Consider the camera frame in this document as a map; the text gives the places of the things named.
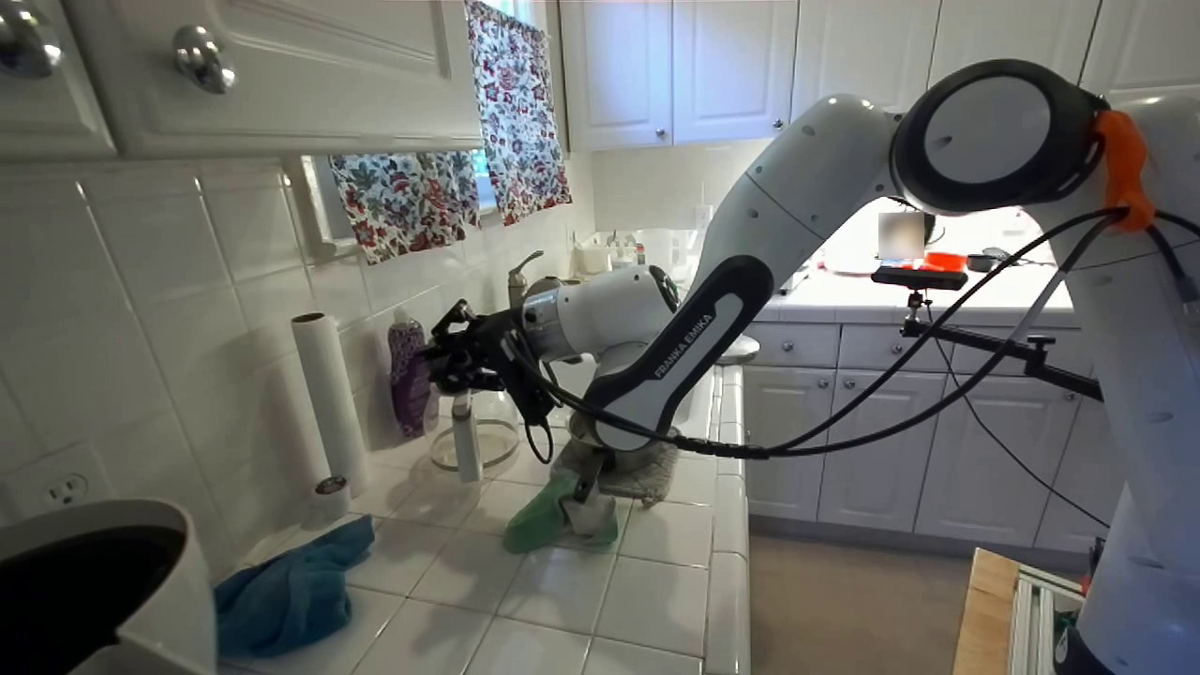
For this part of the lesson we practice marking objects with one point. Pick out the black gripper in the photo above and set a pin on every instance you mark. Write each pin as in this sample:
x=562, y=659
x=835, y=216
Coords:
x=497, y=344

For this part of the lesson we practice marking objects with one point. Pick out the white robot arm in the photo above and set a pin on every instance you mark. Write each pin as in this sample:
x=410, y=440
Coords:
x=800, y=188

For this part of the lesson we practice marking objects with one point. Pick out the purple soap bottle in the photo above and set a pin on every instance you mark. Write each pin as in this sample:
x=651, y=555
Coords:
x=410, y=376

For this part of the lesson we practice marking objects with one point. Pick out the metal faucet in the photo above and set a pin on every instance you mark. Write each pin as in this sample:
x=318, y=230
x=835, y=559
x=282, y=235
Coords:
x=518, y=279

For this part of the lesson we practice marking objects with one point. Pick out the white paper towel roll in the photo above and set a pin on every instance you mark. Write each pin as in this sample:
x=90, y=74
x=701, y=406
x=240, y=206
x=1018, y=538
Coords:
x=327, y=386

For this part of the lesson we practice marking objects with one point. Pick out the white bottle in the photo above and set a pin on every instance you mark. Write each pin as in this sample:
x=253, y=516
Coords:
x=590, y=258

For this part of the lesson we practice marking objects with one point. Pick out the green cloth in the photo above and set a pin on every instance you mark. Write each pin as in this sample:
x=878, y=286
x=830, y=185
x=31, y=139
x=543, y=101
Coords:
x=543, y=519

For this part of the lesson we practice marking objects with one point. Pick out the grey dish mat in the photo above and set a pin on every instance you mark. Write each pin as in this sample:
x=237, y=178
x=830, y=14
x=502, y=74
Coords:
x=641, y=490

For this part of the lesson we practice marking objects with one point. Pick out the floral curtain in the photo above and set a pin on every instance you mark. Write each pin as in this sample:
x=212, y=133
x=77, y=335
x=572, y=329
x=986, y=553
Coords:
x=518, y=113

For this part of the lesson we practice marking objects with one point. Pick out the blue cloth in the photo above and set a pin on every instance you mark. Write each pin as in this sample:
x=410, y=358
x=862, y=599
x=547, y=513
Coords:
x=285, y=594

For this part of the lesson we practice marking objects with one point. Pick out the white upper cabinet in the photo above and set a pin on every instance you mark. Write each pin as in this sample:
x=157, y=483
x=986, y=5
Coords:
x=312, y=75

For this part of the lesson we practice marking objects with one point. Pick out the round metal cabinet knob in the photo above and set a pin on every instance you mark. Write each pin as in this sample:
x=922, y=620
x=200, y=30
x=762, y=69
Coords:
x=25, y=41
x=205, y=56

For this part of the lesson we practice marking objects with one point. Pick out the white far upper cabinets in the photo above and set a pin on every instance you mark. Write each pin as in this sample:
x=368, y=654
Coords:
x=697, y=61

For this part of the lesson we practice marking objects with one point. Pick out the white cabinets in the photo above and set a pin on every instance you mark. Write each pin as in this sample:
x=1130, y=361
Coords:
x=697, y=61
x=876, y=464

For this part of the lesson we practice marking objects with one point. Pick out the white far lower cabinets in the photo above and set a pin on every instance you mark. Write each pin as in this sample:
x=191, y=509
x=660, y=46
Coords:
x=876, y=464

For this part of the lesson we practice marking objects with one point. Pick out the wooden table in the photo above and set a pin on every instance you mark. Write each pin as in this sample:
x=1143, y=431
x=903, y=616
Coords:
x=986, y=620

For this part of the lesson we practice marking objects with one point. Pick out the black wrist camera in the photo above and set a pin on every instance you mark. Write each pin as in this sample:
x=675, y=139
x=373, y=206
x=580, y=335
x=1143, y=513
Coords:
x=518, y=396

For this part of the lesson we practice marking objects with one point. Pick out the white wall outlet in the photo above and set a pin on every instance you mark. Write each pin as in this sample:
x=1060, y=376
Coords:
x=58, y=483

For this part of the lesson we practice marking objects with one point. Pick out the black orange stereo camera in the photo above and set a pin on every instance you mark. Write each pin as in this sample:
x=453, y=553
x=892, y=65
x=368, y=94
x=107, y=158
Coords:
x=922, y=273

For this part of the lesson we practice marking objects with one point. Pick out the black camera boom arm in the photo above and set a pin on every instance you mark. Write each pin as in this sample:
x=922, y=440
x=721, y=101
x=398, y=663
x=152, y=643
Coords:
x=998, y=351

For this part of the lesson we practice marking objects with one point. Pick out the aluminium base frame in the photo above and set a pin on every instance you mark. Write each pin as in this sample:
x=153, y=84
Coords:
x=1043, y=625

